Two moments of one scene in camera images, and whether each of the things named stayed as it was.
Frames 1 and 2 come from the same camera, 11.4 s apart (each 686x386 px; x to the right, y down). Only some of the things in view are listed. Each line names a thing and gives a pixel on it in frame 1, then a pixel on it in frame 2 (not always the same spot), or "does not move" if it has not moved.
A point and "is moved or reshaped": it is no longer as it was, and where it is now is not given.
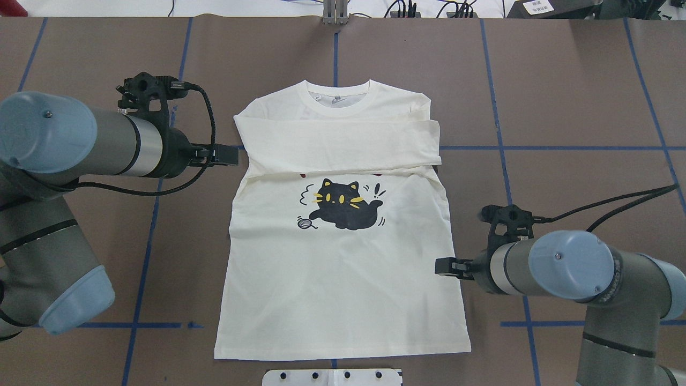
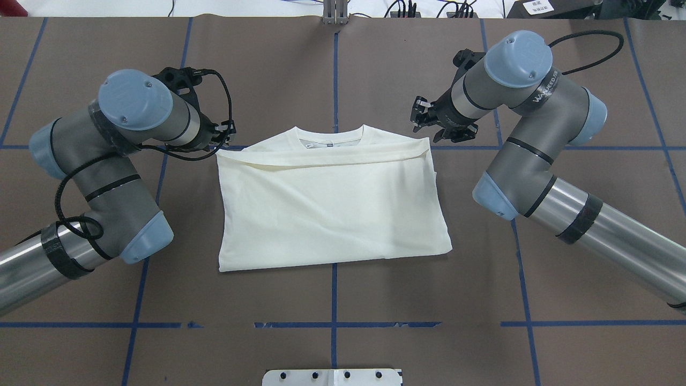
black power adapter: (554, 9) does not move
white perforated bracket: (333, 377) does not move
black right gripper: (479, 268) → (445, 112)
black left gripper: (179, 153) → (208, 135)
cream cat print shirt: (336, 227) is moved or reshaped
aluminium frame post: (335, 12) does not move
